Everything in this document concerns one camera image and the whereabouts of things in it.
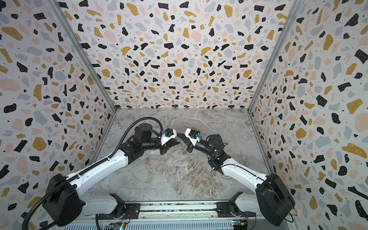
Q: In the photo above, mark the aluminium corner post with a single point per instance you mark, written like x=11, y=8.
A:
x=57, y=11
x=295, y=9

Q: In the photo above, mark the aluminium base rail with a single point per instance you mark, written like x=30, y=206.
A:
x=182, y=215

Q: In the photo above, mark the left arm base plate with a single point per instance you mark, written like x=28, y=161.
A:
x=128, y=211

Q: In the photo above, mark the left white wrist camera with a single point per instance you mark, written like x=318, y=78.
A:
x=167, y=135

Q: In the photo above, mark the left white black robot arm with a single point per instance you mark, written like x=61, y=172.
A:
x=67, y=204

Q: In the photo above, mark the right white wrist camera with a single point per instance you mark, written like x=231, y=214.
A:
x=193, y=136

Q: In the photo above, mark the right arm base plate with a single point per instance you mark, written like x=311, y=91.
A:
x=228, y=209

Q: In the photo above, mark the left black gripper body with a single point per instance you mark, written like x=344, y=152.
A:
x=166, y=146

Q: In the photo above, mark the left aluminium corner post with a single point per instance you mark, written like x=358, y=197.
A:
x=57, y=11

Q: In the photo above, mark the right aluminium corner post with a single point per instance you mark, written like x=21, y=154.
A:
x=295, y=9

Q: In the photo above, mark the electronics board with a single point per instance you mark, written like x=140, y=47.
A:
x=119, y=225
x=240, y=224

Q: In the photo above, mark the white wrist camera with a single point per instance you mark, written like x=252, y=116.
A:
x=167, y=135
x=193, y=136

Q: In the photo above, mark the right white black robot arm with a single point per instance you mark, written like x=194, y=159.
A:
x=271, y=198

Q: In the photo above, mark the left electronics board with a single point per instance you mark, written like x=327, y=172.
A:
x=119, y=225

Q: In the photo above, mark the right electronics board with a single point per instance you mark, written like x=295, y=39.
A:
x=240, y=224

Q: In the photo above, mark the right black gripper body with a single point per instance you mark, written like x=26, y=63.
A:
x=190, y=144

